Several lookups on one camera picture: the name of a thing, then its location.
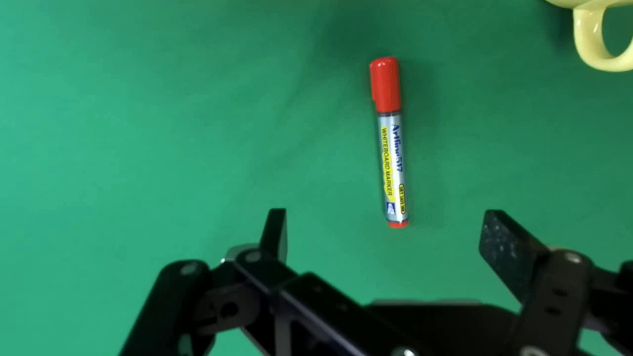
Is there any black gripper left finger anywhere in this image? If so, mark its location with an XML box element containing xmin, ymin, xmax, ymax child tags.
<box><xmin>117</xmin><ymin>207</ymin><xmax>398</xmax><ymax>356</ymax></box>

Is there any red capped marker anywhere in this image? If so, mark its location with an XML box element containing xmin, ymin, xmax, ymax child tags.
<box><xmin>366</xmin><ymin>55</ymin><xmax>411</xmax><ymax>231</ymax></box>

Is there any green tablecloth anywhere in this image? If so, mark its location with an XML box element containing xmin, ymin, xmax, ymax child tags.
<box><xmin>0</xmin><ymin>0</ymin><xmax>633</xmax><ymax>356</ymax></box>

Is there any yellow mug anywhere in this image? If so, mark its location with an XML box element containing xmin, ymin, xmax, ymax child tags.
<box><xmin>544</xmin><ymin>0</ymin><xmax>633</xmax><ymax>74</ymax></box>

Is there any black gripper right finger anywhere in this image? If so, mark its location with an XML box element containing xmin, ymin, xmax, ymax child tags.
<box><xmin>477</xmin><ymin>207</ymin><xmax>633</xmax><ymax>356</ymax></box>

